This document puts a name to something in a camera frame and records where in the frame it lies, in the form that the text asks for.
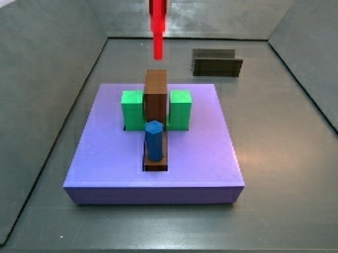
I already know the purple board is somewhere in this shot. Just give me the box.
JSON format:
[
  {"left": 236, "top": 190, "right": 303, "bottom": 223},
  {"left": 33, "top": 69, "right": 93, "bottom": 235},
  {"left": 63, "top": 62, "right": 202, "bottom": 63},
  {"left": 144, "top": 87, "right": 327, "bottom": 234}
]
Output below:
[{"left": 62, "top": 84, "right": 244, "bottom": 205}]

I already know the blue hexagonal peg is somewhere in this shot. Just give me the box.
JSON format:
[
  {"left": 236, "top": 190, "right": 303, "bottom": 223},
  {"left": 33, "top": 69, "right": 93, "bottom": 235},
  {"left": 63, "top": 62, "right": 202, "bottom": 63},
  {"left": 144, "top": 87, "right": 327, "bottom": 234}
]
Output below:
[{"left": 145, "top": 121, "right": 164, "bottom": 162}]

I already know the right green block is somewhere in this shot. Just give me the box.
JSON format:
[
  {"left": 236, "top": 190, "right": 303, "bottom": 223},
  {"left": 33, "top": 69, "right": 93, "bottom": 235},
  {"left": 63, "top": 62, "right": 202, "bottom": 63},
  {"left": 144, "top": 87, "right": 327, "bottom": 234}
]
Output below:
[{"left": 168, "top": 90, "right": 192, "bottom": 130}]

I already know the green block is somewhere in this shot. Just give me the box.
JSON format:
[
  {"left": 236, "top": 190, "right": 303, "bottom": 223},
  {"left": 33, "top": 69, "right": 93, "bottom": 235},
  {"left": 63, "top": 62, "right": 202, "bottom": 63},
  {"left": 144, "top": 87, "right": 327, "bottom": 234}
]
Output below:
[
  {"left": 168, "top": 90, "right": 192, "bottom": 130},
  {"left": 120, "top": 90, "right": 145, "bottom": 130}
]

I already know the left green block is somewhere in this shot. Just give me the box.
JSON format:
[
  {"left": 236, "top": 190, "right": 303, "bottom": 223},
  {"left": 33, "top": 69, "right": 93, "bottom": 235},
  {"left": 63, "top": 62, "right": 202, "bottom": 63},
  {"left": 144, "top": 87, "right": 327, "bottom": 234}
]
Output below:
[{"left": 120, "top": 90, "right": 145, "bottom": 130}]

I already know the brown block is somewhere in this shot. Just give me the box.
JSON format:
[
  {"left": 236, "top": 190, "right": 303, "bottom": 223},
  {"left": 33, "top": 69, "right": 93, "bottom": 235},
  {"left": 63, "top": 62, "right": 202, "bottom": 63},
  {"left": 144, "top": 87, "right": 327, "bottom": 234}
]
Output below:
[{"left": 144, "top": 69, "right": 168, "bottom": 172}]

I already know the dark grey holder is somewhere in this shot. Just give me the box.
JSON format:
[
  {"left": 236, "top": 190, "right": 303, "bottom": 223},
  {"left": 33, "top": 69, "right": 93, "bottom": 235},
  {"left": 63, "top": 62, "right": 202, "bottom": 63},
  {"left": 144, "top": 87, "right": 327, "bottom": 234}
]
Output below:
[{"left": 190, "top": 48, "right": 242, "bottom": 77}]

